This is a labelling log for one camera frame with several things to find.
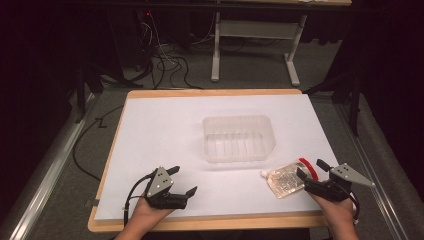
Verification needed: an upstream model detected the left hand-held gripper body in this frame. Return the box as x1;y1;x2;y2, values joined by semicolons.
145;165;188;211

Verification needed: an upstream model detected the long black floor cable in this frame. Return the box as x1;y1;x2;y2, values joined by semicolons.
72;104;125;183

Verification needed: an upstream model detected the tangle of floor cables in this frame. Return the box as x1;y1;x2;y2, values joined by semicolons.
131;9;218;91

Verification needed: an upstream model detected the person's right hand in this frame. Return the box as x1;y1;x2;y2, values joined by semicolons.
307;192;356;232

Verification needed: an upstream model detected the white-framed desk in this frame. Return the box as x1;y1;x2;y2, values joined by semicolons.
210;0;353;88

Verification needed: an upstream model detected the black stand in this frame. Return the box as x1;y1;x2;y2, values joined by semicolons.
302;64;366;138
73;59;144;125

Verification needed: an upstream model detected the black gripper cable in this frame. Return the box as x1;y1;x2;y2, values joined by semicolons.
122;170;158;228
346;186;362;225

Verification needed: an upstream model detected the clear spout pouch red strip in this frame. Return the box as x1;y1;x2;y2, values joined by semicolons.
260;157;320;200

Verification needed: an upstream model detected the metal floor rail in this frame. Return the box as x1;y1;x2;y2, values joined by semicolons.
0;93;101;240
334;101;413;240

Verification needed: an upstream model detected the white table cover sheet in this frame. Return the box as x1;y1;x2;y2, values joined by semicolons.
93;93;340;223

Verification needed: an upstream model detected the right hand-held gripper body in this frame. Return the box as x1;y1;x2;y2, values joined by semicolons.
304;162;375;203

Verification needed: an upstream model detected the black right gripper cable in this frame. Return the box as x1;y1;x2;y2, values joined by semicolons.
346;186;362;225

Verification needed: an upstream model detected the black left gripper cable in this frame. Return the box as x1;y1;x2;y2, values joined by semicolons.
122;170;158;228

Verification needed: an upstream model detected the person's left hand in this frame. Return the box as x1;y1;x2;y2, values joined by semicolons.
124;196;175;235

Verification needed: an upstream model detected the clear plastic container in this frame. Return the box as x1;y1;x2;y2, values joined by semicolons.
201;114;277;165

